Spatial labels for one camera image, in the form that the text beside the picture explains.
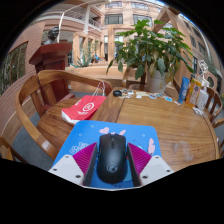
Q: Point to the yellow liquid bottle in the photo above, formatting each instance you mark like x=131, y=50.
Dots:
x=193, y=91

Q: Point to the blue squeeze tube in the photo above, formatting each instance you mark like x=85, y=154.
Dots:
x=183, y=90

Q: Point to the red-brown wooden pedestal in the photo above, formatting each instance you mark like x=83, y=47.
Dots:
x=51, y=53

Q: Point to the green potted plant, white pot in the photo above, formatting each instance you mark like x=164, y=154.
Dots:
x=150, y=46

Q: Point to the white pump bottle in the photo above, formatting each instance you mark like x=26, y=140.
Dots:
x=202, y=99

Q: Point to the small black round object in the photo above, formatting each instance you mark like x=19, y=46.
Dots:
x=117, y=93

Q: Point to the black computer mouse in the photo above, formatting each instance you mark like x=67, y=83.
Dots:
x=112, y=160

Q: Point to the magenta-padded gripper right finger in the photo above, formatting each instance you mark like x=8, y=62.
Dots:
x=155, y=168

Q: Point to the blue cartoon print mouse pad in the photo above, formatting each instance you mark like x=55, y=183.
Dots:
x=86, y=133

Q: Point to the white plastic packet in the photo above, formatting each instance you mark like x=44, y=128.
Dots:
x=198, y=111

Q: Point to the dark bust statue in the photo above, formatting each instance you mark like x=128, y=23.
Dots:
x=52, y=35

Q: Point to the red paper bag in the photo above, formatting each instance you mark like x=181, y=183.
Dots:
x=85, y=108

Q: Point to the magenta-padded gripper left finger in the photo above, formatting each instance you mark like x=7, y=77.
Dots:
x=66, y=168

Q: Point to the white outdoor sculpture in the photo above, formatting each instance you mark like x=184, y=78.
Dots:
x=202, y=66

